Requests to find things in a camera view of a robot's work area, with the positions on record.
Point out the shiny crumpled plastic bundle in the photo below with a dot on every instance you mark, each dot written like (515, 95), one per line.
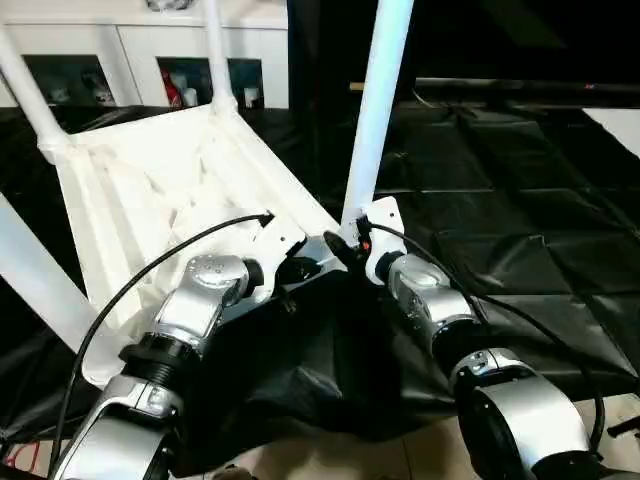
(169, 4)

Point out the black television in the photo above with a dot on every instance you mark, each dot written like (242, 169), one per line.
(525, 85)

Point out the black case with label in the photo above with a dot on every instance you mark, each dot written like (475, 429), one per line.
(320, 50)

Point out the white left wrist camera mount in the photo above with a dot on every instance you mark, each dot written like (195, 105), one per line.
(275, 245)

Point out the white cup with red label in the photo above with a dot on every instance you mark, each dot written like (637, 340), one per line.
(251, 97)

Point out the black plastic mat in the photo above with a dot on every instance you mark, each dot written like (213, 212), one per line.
(500, 200)

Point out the white flat board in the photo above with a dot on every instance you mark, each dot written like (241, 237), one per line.
(617, 130)

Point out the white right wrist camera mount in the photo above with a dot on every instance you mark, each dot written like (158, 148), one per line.
(385, 220)

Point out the red white bottle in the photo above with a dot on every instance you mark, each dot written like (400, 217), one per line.
(172, 90)

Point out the white plastic table top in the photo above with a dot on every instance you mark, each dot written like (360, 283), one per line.
(175, 165)

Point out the white glass-door cabinet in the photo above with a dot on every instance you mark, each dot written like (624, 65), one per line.
(125, 40)

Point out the white plastic table leg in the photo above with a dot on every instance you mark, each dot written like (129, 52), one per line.
(220, 55)
(30, 90)
(377, 100)
(40, 270)

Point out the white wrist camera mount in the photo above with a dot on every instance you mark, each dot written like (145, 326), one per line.
(275, 245)
(385, 220)

